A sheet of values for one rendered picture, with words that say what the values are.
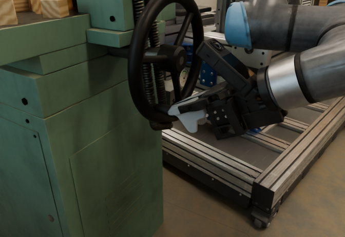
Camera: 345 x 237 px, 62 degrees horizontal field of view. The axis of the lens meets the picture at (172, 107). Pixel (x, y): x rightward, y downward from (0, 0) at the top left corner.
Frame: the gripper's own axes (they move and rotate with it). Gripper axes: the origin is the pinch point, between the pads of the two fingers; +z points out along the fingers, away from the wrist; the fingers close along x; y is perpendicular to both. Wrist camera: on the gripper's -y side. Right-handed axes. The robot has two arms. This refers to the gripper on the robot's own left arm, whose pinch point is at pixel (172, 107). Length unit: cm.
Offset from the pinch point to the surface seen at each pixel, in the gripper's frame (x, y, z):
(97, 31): 2.2, -20.6, 11.2
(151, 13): 0.9, -17.4, -4.2
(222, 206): 53, 62, 42
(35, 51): -10.9, -20.7, 15.3
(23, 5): -1.2, -33.9, 25.6
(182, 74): 35.0, -2.5, 18.6
